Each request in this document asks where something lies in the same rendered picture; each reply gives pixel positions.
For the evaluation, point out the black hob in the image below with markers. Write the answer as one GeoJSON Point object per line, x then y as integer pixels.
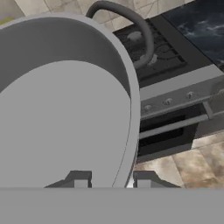
{"type": "Point", "coordinates": [163, 55]}

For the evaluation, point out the silver oven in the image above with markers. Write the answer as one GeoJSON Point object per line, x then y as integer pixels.
{"type": "Point", "coordinates": [180, 84]}

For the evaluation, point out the silver stove knob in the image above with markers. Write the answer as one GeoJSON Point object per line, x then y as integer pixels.
{"type": "Point", "coordinates": [167, 101]}
{"type": "Point", "coordinates": [190, 94]}
{"type": "Point", "coordinates": [148, 107]}

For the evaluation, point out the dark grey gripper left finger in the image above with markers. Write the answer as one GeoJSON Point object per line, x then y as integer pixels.
{"type": "Point", "coordinates": [79, 176]}

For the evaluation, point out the dark oven door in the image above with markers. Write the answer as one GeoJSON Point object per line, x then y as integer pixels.
{"type": "Point", "coordinates": [163, 141]}

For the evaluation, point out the yellow-green object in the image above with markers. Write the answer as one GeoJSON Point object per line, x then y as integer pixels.
{"type": "Point", "coordinates": [5, 21]}

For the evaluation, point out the grey cupboard front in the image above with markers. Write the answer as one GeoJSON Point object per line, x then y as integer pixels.
{"type": "Point", "coordinates": [217, 121]}

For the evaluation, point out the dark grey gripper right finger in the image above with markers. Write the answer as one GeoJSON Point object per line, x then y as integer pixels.
{"type": "Point", "coordinates": [145, 176]}

